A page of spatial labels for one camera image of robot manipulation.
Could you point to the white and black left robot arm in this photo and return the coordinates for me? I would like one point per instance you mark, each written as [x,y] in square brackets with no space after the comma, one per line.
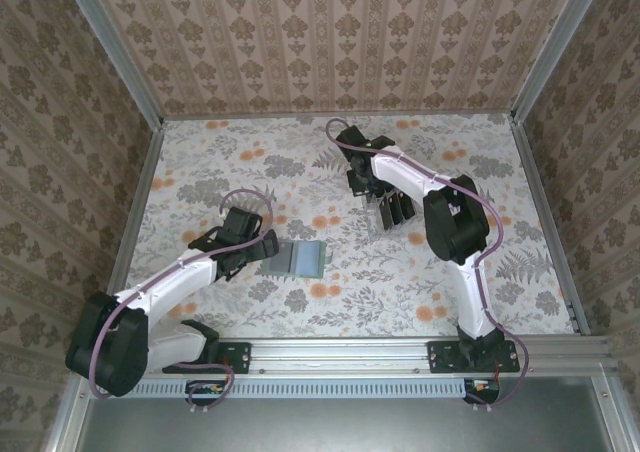
[165,284]

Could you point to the aluminium table side rail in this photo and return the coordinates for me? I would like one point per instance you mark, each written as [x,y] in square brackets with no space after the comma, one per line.
[541,197]
[141,192]

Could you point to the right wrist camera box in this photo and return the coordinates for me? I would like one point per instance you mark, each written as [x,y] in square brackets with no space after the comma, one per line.
[352,136]

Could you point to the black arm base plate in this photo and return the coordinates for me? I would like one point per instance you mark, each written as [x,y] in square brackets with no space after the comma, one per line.
[239,357]
[440,357]

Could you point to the aluminium frame post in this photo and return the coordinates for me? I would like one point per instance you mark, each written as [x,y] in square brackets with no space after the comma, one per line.
[555,47]
[112,52]

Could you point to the grey metal cabinet top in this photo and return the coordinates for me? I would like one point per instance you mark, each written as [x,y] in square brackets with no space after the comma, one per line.
[340,427]

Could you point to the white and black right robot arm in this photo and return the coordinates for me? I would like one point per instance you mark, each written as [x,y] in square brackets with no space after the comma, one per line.
[410,172]

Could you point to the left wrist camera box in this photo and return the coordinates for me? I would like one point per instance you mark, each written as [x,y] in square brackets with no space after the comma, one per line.
[242,222]

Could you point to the clear acrylic card stand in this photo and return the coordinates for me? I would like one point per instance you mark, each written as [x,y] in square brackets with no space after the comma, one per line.
[370,227]

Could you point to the aluminium mounting beam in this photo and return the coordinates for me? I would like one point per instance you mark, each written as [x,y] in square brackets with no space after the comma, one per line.
[340,354]

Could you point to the green card holder wallet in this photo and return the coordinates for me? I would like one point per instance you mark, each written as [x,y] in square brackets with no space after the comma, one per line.
[310,259]

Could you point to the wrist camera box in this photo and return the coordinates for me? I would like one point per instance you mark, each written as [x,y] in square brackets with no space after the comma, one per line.
[242,222]
[352,136]

